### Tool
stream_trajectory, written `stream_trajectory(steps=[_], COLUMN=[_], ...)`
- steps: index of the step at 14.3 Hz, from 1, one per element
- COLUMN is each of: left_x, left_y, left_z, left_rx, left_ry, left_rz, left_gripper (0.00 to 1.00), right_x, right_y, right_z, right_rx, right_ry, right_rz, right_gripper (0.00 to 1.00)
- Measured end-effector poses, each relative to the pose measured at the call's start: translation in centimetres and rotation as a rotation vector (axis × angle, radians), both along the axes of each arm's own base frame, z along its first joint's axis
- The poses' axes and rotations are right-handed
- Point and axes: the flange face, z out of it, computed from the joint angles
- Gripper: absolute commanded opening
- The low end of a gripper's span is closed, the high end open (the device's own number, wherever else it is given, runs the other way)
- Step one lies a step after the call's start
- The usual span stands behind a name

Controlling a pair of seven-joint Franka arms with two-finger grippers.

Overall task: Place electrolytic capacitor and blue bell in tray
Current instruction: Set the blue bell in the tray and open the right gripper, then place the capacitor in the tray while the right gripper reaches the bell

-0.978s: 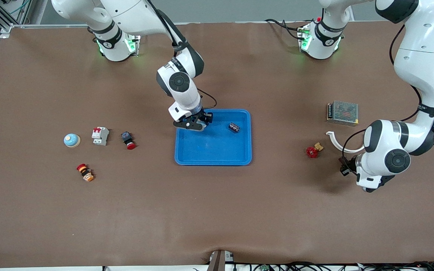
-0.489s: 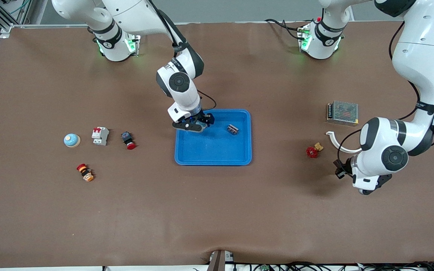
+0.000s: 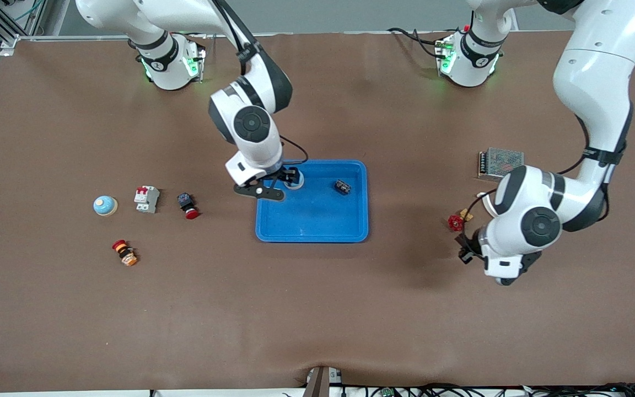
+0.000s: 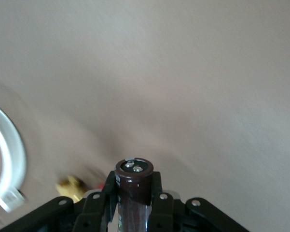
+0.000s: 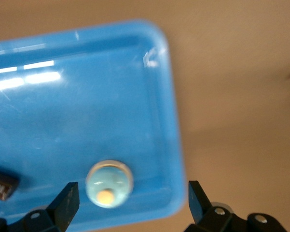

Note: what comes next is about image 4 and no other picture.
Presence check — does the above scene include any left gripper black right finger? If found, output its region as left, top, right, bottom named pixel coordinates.
left=147, top=172, right=176, bottom=232

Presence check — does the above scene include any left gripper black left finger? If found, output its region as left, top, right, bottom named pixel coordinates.
left=73, top=171, right=118, bottom=232

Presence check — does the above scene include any brown electrolytic capacitor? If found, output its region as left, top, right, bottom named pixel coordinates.
left=114, top=156, right=153, bottom=232

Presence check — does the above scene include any brass valve red handle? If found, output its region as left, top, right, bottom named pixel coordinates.
left=55, top=174, right=106, bottom=204

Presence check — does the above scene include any white half-ring pipe clamp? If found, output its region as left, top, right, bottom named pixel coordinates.
left=0, top=101, right=28, bottom=213

